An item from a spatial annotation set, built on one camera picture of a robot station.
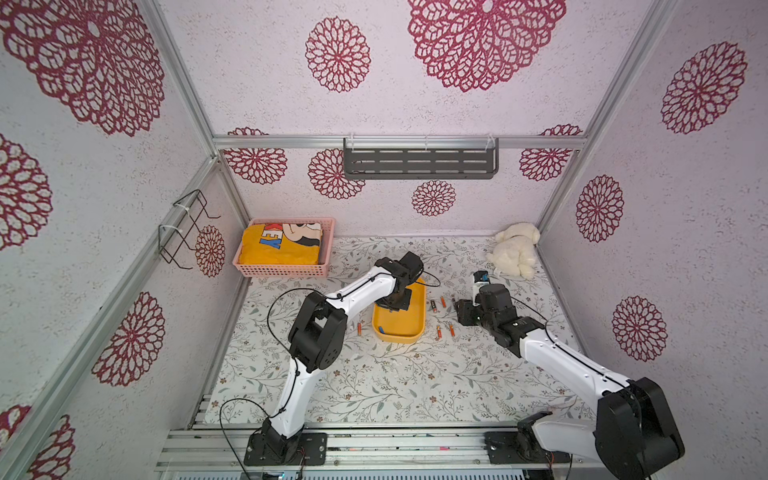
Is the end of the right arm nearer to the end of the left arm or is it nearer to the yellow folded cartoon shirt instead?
the end of the left arm

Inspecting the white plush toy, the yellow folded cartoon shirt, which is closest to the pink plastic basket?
the yellow folded cartoon shirt

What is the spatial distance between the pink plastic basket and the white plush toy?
625mm

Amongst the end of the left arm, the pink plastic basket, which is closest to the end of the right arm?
the end of the left arm

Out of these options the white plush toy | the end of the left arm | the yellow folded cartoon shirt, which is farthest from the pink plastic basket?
the white plush toy

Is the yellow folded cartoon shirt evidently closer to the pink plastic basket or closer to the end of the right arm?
the pink plastic basket

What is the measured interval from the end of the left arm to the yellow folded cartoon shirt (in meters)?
0.38

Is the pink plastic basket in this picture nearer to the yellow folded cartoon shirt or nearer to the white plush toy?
the yellow folded cartoon shirt

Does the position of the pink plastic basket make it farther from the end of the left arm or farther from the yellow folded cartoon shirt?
the end of the left arm

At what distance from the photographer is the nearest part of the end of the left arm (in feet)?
2.30

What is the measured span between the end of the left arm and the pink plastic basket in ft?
1.10

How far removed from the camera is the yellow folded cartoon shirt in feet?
3.47

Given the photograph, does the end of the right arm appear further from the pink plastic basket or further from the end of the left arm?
the pink plastic basket

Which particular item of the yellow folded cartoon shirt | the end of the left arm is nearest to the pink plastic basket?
the yellow folded cartoon shirt

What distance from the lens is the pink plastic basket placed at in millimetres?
1052
